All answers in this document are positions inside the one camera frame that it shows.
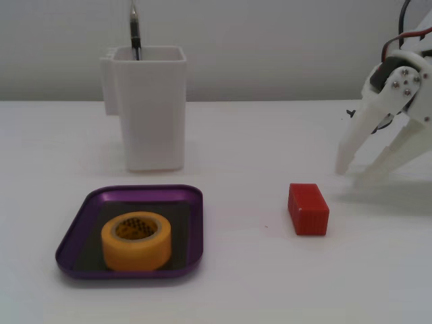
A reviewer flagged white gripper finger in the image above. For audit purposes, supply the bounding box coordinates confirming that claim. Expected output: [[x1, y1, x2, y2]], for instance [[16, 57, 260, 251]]
[[335, 65, 423, 176], [352, 114, 427, 187]]

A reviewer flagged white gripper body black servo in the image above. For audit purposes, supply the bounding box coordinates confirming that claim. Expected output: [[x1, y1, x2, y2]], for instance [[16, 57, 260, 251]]
[[362, 47, 432, 124]]

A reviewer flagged red cube block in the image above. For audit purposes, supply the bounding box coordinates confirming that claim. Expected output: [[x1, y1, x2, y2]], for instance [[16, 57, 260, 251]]
[[288, 183, 330, 236]]

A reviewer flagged white plastic pen holder box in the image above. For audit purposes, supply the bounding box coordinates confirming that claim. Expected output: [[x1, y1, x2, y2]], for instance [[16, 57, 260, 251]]
[[99, 46, 188, 173]]

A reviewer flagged black ballpoint pen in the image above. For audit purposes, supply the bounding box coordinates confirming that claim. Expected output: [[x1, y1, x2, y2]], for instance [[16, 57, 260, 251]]
[[130, 0, 143, 62]]

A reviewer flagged yellow masking tape roll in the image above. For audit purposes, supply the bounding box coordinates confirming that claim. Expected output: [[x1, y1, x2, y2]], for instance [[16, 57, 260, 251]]
[[101, 211, 172, 272]]

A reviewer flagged black tray liner mat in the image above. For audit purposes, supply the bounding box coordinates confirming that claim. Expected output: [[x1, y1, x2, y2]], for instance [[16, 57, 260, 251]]
[[76, 201, 192, 271]]

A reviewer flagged purple metal tray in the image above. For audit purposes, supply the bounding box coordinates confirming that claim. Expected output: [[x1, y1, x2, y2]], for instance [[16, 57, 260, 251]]
[[55, 184, 205, 280]]

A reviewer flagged red white black servo wire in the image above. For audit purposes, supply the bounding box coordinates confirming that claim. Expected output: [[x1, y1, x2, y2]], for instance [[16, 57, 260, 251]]
[[381, 28, 432, 63]]

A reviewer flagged long black cable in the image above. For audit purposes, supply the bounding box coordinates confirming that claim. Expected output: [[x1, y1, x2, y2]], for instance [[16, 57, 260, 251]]
[[399, 0, 412, 47]]

